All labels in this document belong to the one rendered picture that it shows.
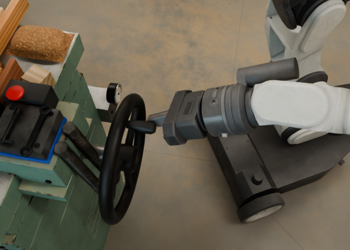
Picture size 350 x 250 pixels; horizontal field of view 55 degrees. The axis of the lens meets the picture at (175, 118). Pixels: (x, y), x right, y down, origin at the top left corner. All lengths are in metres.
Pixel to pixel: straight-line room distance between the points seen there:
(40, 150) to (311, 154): 1.22
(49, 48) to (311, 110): 0.58
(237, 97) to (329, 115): 0.14
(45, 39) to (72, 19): 1.46
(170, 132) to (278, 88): 0.20
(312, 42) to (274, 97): 0.39
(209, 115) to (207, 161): 1.08
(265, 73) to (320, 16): 0.30
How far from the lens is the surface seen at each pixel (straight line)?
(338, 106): 0.52
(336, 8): 0.84
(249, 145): 1.49
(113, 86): 1.02
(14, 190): 0.72
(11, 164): 0.66
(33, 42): 0.84
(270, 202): 1.41
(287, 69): 0.56
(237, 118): 0.55
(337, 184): 1.76
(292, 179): 1.50
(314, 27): 0.85
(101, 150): 0.76
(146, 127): 0.65
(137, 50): 2.03
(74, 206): 1.05
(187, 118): 0.59
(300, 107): 0.51
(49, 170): 0.62
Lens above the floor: 1.50
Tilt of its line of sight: 60 degrees down
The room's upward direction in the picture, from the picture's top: straight up
